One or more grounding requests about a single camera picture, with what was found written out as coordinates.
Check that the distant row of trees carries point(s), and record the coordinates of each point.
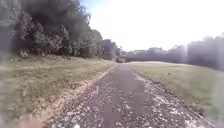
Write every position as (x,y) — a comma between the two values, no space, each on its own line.
(196,51)

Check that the robot's own part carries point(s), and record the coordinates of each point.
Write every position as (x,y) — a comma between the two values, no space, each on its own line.
(76,126)

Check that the dense wood of trees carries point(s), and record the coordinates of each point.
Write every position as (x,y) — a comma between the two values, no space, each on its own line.
(50,30)

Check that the grass verge with dry patches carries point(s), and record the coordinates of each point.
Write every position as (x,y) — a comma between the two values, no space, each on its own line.
(46,80)

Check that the dark asphalt path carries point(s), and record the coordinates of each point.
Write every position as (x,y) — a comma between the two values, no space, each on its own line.
(123,100)

